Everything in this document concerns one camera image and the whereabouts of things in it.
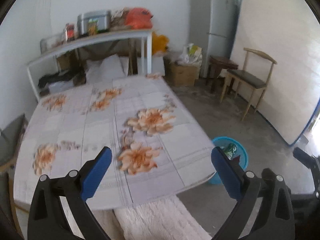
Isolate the blue plastic trash bin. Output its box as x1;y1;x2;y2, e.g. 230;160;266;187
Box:
212;137;249;171

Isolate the grey chair at left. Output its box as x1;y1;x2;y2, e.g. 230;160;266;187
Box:
1;114;28;172

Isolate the white fluffy cloth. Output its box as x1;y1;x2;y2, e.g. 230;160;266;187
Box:
114;196;212;239

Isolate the black clothing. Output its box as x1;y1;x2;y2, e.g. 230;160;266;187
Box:
37;70;87;90

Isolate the wooden chair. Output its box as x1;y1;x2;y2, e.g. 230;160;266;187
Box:
220;47;278;121

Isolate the white pillow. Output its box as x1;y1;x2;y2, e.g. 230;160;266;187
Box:
86;54;126;83

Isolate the dark wooden stool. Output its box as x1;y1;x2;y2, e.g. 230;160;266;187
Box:
206;56;238;93

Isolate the cardboard box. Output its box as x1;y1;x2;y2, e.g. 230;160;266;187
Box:
165;62;198;87

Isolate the white plastic bag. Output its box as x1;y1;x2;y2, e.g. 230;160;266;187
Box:
176;43;202;67

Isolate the white mattress blue edge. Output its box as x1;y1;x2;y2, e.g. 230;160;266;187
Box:
231;0;319;145

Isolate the metal pot with label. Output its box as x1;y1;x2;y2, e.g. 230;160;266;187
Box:
77;10;111;36

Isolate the white shelf table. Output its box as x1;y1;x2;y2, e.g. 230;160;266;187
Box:
26;28;154;102

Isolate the yellow plastic bag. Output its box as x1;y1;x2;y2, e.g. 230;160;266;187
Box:
152;31;170;55

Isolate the grey refrigerator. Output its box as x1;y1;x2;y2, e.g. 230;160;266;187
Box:
188;0;239;77

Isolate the orange red plastic bag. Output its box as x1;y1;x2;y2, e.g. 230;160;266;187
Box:
125;8;153;29

